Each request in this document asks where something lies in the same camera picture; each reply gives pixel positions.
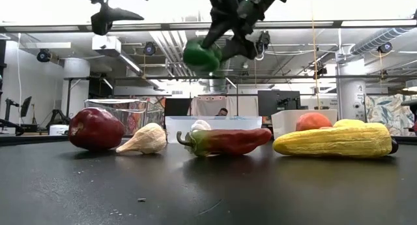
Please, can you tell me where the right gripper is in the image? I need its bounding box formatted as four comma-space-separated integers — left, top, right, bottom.
201, 0, 258, 61

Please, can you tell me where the green bell pepper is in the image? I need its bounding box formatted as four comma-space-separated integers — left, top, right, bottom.
182, 38, 225, 76

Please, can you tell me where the white garlic bulb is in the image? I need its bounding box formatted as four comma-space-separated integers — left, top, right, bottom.
190, 119, 212, 132

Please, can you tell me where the round orange fruit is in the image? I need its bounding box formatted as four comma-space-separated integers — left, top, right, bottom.
295, 112, 333, 132

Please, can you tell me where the red bell pepper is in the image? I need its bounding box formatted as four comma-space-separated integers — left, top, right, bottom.
68, 106, 126, 151

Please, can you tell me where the large beige garlic bulb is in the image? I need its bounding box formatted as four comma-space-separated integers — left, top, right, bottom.
115, 122, 167, 155

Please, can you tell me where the yellow corn cob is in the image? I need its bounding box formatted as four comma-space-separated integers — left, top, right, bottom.
272, 122, 394, 158

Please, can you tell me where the black monitor on arm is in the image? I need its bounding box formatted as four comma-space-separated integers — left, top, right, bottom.
3, 95, 33, 121

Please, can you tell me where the white ceiling box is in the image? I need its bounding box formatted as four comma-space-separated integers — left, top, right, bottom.
91, 35, 122, 56

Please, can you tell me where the black ceiling spotlight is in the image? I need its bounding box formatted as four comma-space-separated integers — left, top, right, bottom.
143, 41, 157, 57
36, 48, 52, 63
377, 41, 394, 54

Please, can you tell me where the white hanging cloth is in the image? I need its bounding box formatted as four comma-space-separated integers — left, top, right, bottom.
190, 95, 260, 117

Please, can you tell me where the dark computer monitor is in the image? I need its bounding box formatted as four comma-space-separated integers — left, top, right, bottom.
257, 90, 302, 117

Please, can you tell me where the plain white column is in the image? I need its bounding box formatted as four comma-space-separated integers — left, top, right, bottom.
61, 57, 91, 121

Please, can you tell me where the frosted plastic bin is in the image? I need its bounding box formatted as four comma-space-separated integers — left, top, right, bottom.
165, 115, 263, 144

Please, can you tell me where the dark flat screen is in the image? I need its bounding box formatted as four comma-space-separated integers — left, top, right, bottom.
164, 97, 192, 117

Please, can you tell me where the colourful red pattern artwork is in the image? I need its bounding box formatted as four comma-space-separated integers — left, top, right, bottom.
110, 96, 166, 136

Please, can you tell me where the clear plastic bin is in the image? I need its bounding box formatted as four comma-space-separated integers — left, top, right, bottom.
83, 98, 156, 143

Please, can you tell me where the white plastic bin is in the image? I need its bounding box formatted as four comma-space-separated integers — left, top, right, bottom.
270, 109, 339, 140

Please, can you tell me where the red chili pepper green stem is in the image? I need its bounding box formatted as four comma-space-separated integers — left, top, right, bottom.
176, 127, 273, 158

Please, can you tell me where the black tripod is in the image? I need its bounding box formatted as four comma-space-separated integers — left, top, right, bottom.
48, 109, 71, 125

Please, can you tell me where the white column with sign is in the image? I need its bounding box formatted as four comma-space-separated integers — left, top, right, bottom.
336, 60, 368, 135

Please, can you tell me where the blue leaf pattern mural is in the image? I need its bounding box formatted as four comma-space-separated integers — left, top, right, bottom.
364, 93, 417, 137

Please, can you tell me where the black hanging camera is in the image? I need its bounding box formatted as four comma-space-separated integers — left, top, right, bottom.
256, 30, 272, 61

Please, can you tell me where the corrugated vertical air duct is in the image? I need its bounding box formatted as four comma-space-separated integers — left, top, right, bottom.
208, 75, 229, 93

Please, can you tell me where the overhead aluminium frame beam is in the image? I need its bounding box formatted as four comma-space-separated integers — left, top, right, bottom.
0, 19, 417, 34

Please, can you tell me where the silver slanted air duct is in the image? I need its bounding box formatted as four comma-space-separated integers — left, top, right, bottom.
350, 27, 416, 55

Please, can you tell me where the black table frame rail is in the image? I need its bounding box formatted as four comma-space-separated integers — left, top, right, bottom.
0, 134, 417, 146

